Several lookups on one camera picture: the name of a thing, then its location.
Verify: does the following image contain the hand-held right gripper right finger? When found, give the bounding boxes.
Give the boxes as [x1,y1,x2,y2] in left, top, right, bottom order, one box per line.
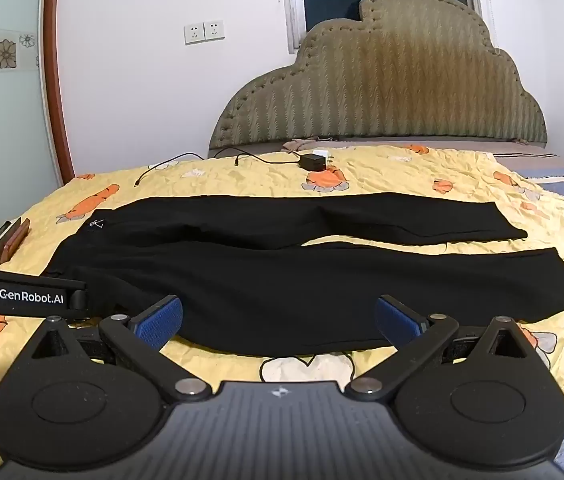
[343,295,533,402]

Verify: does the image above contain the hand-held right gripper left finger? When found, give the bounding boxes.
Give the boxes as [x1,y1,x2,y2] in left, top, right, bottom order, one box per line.
[29,294,213,405]

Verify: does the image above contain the black pants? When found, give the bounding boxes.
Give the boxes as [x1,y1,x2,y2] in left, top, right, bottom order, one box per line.
[44,192,564,358]

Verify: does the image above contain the brown wallet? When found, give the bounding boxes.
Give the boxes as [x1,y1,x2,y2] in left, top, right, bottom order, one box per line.
[0,217,31,266]

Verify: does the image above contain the yellow carrot print blanket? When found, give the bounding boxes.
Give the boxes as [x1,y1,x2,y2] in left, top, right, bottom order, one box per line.
[0,144,564,471]

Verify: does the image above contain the frosted glass door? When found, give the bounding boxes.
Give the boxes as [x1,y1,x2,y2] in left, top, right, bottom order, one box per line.
[0,0,63,266]

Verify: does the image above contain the beige cloth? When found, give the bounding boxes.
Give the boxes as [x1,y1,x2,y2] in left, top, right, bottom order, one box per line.
[282,137,349,154]

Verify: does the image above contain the olive padded headboard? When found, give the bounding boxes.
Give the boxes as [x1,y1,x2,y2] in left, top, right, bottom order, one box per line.
[208,0,548,158]

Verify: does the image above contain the black charging cable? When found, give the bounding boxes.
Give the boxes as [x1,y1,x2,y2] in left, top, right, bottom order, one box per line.
[212,146,303,168]
[134,152,203,188]

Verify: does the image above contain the brown wooden door frame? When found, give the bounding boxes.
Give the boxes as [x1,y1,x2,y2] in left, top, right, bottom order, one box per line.
[44,0,77,186]

